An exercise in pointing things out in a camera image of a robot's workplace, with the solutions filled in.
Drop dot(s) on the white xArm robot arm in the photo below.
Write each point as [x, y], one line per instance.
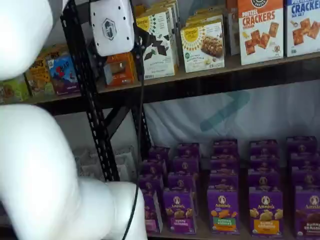
[37, 162]

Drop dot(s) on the purple box with green patch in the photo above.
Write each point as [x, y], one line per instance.
[223, 212]

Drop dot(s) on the purple box with brown patch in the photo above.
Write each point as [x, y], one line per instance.
[308, 212]

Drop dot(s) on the blue Z Bar box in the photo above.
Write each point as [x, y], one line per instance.
[63, 75]

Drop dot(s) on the white snack bag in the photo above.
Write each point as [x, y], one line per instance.
[125, 160]

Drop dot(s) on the white backdrop cloth teal logo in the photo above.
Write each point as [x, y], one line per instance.
[275, 112]

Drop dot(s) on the white Simple Mills cracker box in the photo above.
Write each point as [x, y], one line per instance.
[160, 7]
[160, 65]

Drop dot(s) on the white cartons lower left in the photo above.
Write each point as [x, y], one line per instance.
[87, 162]

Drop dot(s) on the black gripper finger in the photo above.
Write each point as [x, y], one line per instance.
[140, 41]

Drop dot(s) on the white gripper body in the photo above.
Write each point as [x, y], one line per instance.
[112, 27]

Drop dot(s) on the purple box with pink patch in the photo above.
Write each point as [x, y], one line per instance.
[150, 215]

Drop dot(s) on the blue pretzel crackers box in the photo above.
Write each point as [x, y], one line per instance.
[303, 30]

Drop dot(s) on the yellow Simple Mills bar box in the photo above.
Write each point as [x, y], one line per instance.
[205, 17]
[202, 47]

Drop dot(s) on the orange pretzel crackers box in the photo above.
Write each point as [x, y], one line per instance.
[233, 25]
[261, 35]

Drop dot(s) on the purple box with violet patch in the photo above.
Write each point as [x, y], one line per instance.
[178, 212]

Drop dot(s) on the purple box with yellow patch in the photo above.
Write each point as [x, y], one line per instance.
[266, 212]

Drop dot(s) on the purple Annie's snack box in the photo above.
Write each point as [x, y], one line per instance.
[223, 180]
[305, 161]
[223, 163]
[301, 145]
[153, 167]
[265, 162]
[263, 147]
[188, 149]
[186, 163]
[263, 180]
[181, 181]
[306, 177]
[160, 153]
[225, 147]
[150, 182]

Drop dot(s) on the orange Bobo's snack box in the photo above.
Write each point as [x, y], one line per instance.
[40, 77]
[56, 51]

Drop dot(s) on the orange Revival snack box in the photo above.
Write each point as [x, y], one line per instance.
[122, 70]
[140, 10]

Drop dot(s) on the green Bobo's snack box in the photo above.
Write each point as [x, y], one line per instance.
[12, 91]

